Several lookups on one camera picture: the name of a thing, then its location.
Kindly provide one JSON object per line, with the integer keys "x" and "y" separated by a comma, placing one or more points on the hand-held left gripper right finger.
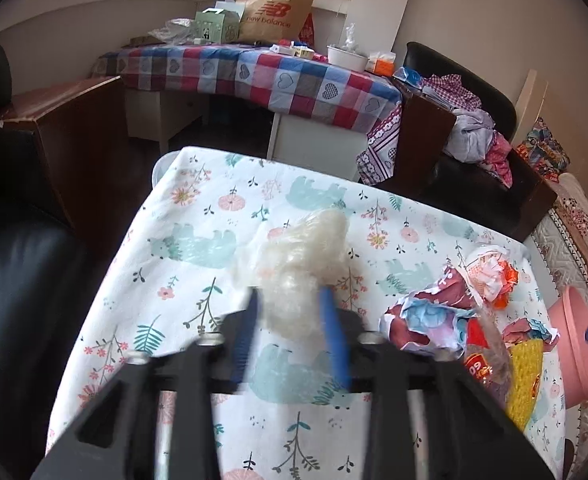
{"x": 338, "y": 345}

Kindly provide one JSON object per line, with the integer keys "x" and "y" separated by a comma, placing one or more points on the clear plastic bag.
{"x": 174, "y": 30}

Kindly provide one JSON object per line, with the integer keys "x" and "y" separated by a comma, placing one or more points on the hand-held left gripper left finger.
{"x": 246, "y": 340}

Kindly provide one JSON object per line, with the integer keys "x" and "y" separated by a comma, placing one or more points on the orange white wrapper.
{"x": 489, "y": 272}

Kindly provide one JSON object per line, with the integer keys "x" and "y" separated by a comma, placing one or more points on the checkered cloth side table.
{"x": 254, "y": 72}

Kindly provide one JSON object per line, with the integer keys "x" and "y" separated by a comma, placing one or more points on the orange tissue box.
{"x": 381, "y": 64}

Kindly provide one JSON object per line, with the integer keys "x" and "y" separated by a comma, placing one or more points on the colourful paper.
{"x": 424, "y": 317}

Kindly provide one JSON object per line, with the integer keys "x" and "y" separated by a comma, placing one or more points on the checkered shirt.
{"x": 449, "y": 87}

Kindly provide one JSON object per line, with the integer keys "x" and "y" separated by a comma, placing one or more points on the pink dotted garment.
{"x": 499, "y": 157}

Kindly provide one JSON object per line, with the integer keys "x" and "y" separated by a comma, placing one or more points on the colourful cartoon pillow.
{"x": 541, "y": 150}

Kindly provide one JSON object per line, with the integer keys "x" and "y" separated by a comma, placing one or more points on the blue plastic packet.
{"x": 409, "y": 75}

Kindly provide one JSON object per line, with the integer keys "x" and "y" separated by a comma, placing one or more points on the clear bag with red label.
{"x": 486, "y": 360}

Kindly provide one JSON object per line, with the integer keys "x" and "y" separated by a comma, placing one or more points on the brown paper bag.
{"x": 274, "y": 10}

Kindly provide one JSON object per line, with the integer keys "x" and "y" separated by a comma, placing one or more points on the red packet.
{"x": 308, "y": 30}

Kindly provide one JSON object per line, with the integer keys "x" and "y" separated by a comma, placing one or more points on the pink plastic bucket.
{"x": 571, "y": 345}

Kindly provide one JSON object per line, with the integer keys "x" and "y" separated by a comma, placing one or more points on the white headboard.
{"x": 531, "y": 100}

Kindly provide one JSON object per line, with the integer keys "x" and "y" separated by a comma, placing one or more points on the purple floral cloth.
{"x": 379, "y": 150}

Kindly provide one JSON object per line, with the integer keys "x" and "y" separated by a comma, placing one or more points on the bed with patterned blanket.
{"x": 579, "y": 230}

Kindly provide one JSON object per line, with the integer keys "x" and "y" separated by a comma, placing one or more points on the yellow toy corn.
{"x": 524, "y": 385}

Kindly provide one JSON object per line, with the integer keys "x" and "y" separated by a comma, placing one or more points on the white desk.
{"x": 304, "y": 137}

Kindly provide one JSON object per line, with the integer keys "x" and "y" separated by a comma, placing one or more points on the green cardboard box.
{"x": 214, "y": 27}

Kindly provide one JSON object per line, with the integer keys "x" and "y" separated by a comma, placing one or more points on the clear plastic wrap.
{"x": 304, "y": 265}

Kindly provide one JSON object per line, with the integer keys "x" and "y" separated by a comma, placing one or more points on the white bowl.
{"x": 346, "y": 57}

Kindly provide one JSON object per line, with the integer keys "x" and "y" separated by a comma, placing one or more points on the grey garment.
{"x": 471, "y": 132}

